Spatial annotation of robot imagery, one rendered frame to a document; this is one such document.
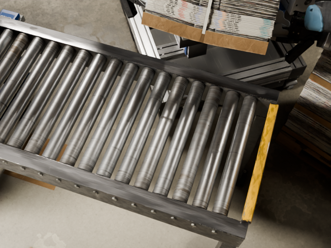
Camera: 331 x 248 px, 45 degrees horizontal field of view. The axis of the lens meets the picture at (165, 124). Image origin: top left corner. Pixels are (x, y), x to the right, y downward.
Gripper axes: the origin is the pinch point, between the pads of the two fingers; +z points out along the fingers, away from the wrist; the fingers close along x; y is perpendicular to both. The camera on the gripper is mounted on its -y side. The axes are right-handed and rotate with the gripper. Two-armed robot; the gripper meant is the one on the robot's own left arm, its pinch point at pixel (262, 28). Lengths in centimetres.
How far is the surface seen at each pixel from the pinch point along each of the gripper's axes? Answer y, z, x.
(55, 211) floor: -112, 73, 23
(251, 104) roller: -22.2, -3.8, 13.5
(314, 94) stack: -35, -30, -25
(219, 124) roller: -26.5, 4.7, 23.5
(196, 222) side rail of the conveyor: -39, 3, 56
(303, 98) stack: -41, -27, -29
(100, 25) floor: -68, 100, -92
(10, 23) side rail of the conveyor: -20, 95, 7
